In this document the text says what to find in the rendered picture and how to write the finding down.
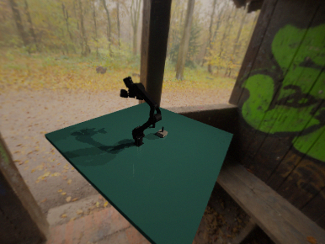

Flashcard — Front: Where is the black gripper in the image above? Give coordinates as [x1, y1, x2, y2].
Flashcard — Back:
[120, 89, 143, 100]

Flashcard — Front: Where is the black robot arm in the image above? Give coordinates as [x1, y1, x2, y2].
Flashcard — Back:
[123, 76, 162, 147]

